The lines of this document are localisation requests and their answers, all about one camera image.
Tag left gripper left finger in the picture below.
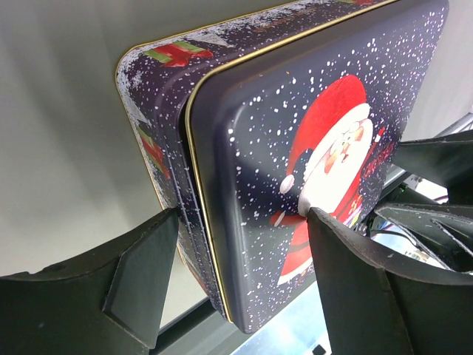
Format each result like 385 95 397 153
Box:
1 209 179 354

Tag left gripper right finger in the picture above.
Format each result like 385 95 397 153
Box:
307 209 472 354

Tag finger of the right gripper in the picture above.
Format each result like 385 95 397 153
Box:
397 130 472 192
375 203 472 272

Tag gold tin lid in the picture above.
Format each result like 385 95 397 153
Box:
186 1 449 334

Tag gold cookie tin box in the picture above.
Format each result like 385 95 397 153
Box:
115 1 383 320

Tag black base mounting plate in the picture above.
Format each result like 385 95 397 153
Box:
149 300 236 355

